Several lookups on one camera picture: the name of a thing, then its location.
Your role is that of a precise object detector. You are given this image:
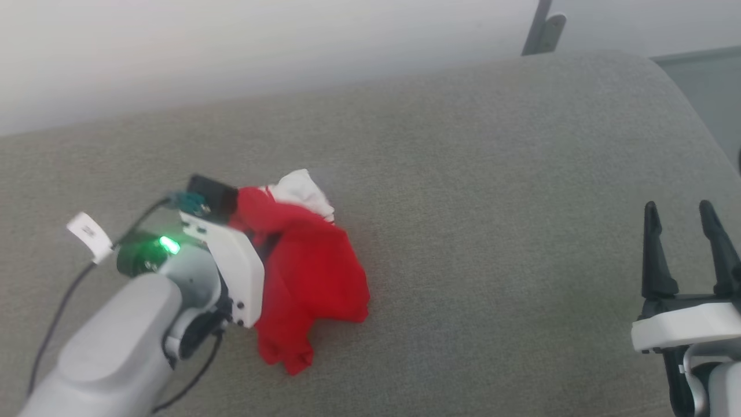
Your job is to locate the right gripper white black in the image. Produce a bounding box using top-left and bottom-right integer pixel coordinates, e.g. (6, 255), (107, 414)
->
(630, 199), (741, 354)

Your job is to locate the thin black cable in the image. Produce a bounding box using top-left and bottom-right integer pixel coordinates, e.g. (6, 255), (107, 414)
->
(26, 197), (174, 400)
(152, 329), (224, 414)

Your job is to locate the grey fabric sofa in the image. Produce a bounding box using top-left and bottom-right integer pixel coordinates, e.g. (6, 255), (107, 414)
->
(0, 49), (741, 417)

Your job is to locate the red basketball jersey garment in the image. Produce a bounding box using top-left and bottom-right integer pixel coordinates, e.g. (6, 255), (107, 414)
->
(229, 169), (371, 376)

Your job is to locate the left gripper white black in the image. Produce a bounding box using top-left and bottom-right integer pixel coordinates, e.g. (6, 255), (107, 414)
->
(178, 211), (266, 330)

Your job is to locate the white cable label tag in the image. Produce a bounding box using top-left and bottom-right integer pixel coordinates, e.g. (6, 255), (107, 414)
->
(66, 212), (114, 265)

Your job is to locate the grey metal pole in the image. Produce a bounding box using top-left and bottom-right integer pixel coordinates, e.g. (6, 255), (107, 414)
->
(521, 0), (567, 57)

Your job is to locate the teal cable connector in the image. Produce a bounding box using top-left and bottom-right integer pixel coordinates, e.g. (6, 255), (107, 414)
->
(167, 191), (210, 217)

